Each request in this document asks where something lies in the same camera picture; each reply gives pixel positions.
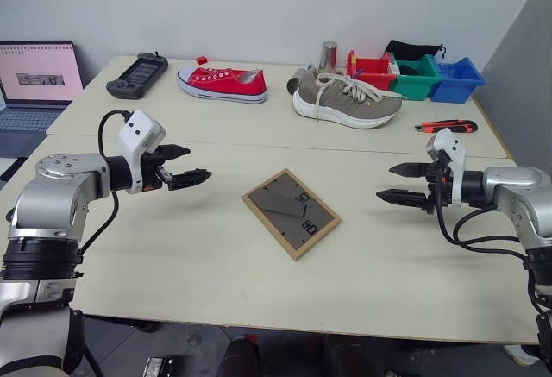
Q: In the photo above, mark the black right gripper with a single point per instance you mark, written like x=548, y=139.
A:
x=440, y=191

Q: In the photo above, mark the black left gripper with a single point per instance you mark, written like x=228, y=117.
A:
x=151, y=174

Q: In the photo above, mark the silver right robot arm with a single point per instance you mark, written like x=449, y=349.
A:
x=513, y=191

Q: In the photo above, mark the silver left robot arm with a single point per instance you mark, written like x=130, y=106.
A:
x=47, y=204

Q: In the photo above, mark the red and black utility knife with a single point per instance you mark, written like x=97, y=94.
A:
x=448, y=126

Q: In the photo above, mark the red canvas sneaker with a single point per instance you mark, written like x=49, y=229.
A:
x=224, y=84

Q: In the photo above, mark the green plastic bin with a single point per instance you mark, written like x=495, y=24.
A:
x=414, y=86

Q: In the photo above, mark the black handheld game console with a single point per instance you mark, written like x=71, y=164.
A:
x=140, y=74

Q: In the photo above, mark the khaki sneaker with white sole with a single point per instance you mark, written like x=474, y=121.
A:
x=345, y=103

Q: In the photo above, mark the small red block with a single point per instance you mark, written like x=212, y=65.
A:
x=202, y=59

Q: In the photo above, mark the blue plastic bin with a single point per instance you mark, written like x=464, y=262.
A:
x=455, y=83

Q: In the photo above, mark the red plastic bin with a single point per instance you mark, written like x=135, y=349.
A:
x=373, y=71

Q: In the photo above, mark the lying silver metal can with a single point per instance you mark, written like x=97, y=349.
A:
x=295, y=81

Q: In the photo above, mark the upright silver metal can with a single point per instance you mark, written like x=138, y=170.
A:
x=328, y=55

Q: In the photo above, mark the grey laptop with pink screen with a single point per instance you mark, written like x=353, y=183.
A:
x=36, y=75

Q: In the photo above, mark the dark rounded shape with red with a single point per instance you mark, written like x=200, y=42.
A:
x=237, y=357

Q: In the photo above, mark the black box with grey panel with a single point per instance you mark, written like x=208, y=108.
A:
x=166, y=366

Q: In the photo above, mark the white object under table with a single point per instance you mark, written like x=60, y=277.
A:
x=522, y=355

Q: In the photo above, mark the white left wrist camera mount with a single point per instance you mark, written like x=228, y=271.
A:
x=139, y=129

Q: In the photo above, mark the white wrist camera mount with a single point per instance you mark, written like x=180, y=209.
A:
x=453, y=148
x=139, y=129

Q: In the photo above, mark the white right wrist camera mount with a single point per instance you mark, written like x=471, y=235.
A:
x=453, y=148

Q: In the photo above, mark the wooden framed grey board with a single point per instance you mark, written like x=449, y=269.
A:
x=291, y=215

